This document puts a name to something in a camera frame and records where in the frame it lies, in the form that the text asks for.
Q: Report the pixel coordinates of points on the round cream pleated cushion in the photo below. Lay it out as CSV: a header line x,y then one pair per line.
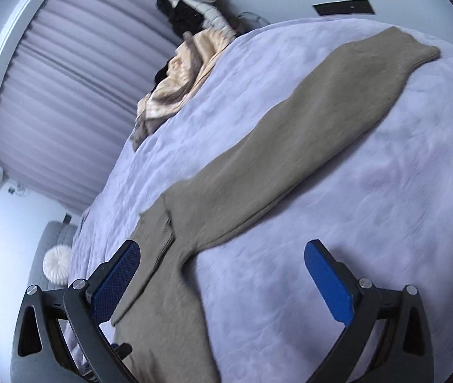
x,y
56,264

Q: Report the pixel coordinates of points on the black jacket on hanger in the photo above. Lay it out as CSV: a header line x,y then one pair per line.
x,y
193,16

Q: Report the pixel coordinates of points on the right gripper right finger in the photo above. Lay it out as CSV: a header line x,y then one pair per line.
x,y
404,352

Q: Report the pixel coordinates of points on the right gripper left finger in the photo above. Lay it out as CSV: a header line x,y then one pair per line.
x,y
89,302

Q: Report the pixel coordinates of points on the grey pleated curtain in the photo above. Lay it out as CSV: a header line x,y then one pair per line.
x,y
69,99

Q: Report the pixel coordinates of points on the brown and striped blanket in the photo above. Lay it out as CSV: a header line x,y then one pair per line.
x,y
187,71

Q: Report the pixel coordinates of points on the wall mounted television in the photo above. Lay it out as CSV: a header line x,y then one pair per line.
x,y
344,7

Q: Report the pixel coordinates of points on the olive knit sweater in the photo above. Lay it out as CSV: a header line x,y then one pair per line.
x,y
344,97

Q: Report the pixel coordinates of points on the lavender plush bed blanket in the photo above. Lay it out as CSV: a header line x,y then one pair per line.
x,y
384,207

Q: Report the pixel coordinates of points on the grey quilted headboard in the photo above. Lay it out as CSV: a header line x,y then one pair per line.
x,y
40,352

